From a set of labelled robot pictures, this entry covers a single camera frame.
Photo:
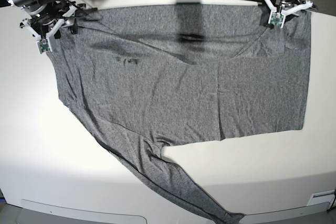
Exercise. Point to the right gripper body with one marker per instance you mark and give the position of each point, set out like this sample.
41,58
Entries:
48,17

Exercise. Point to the grey long-sleeve T-shirt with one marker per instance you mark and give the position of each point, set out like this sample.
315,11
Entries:
143,78

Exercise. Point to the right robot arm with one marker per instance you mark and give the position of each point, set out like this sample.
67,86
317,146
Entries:
48,16

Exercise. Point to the white label plate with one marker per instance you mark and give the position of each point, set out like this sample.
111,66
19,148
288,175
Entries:
322,197

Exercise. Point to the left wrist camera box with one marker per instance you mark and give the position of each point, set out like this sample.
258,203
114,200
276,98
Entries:
277,19

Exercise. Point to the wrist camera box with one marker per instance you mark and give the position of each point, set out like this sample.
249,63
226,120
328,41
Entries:
277,19
45,45

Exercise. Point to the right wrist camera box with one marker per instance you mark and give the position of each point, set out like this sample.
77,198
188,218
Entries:
45,45

